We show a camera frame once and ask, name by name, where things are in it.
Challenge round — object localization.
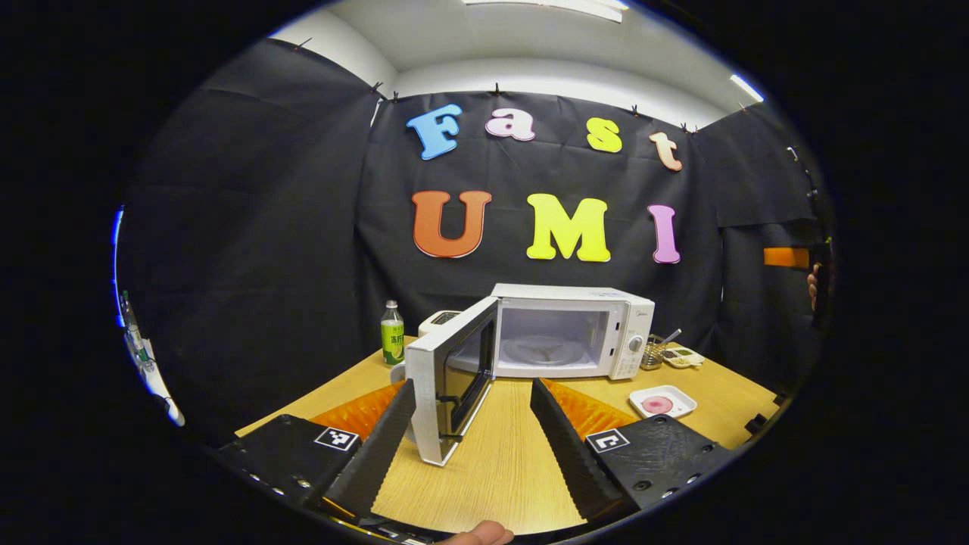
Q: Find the ceiling light panel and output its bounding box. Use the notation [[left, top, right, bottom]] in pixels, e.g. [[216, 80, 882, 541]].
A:
[[462, 0, 631, 23], [730, 73, 765, 104]]

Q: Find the white square plate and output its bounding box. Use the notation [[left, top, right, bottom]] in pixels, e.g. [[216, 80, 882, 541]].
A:
[[629, 384, 698, 420]]

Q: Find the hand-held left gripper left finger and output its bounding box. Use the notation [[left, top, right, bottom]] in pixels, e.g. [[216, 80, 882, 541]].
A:
[[214, 377, 419, 523]]

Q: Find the cream divided dish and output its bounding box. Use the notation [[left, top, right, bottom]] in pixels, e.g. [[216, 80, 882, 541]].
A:
[[662, 345, 706, 370]]

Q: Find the green label plastic bottle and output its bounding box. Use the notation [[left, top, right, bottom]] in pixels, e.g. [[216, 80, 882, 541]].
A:
[[380, 300, 407, 368]]

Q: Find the white toaster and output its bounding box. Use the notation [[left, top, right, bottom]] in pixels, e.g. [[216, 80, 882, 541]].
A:
[[418, 309, 463, 338]]

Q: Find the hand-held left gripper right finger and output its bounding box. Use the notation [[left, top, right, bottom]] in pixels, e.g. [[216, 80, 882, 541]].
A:
[[528, 376, 741, 525]]

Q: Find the white microwave oven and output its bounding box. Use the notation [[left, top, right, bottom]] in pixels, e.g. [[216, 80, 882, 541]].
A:
[[404, 283, 656, 467]]

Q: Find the glass turntable plate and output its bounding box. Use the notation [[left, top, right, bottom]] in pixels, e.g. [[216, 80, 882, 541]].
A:
[[503, 335, 589, 366]]

